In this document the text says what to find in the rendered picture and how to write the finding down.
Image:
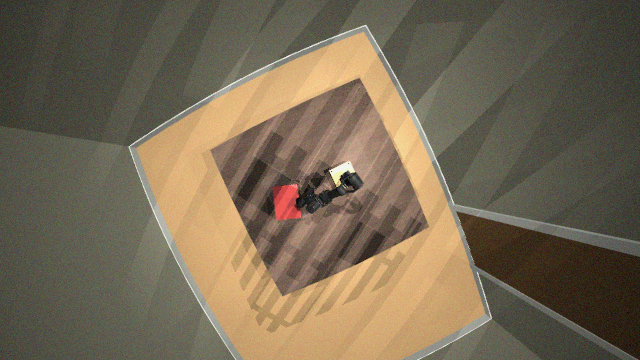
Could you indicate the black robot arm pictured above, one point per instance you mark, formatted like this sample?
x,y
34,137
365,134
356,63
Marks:
x,y
347,179

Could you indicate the red lid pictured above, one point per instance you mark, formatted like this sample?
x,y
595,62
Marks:
x,y
285,202

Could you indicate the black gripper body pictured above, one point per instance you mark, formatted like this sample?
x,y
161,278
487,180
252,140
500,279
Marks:
x,y
301,203

